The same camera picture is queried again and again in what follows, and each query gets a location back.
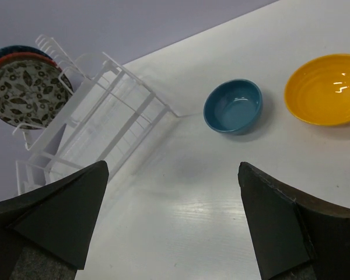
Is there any teal blue bowl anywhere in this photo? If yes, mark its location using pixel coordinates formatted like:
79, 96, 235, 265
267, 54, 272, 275
203, 79, 263, 135

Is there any black white floral bowl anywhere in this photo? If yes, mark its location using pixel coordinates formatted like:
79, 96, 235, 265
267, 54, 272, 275
0, 58, 74, 130

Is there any orange red patterned bowl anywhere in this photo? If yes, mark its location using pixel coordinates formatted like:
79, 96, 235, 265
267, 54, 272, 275
0, 52, 57, 67

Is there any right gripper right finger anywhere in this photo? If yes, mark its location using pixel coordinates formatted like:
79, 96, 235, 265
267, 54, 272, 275
238, 162, 350, 279

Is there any blue triangle pattern bowl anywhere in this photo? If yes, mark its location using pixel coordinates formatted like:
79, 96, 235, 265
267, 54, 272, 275
0, 45, 52, 60

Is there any white wire dish rack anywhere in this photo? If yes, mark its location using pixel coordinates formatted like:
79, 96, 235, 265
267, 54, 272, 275
14, 35, 174, 194

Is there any yellow bowl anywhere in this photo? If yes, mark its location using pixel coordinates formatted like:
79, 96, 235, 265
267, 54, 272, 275
283, 54, 350, 126

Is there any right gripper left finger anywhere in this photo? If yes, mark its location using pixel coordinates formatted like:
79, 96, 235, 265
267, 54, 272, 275
0, 160, 109, 279

